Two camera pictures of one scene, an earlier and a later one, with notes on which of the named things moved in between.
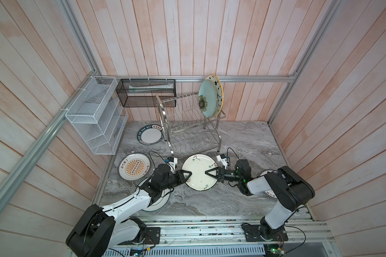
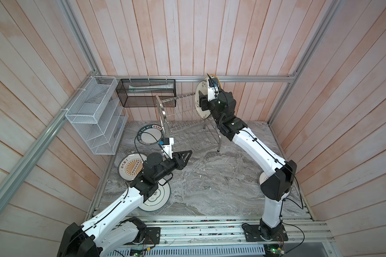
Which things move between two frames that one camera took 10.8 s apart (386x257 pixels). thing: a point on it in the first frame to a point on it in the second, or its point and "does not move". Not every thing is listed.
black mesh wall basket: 141,92 does not move
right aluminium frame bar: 332,7 does not move
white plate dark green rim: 150,134 does not move
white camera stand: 221,157 to 213,90
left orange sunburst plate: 134,166 does not move
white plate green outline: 161,203 does not move
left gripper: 180,174 to 178,158
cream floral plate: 198,165 to 202,87
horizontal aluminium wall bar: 191,77 does not move
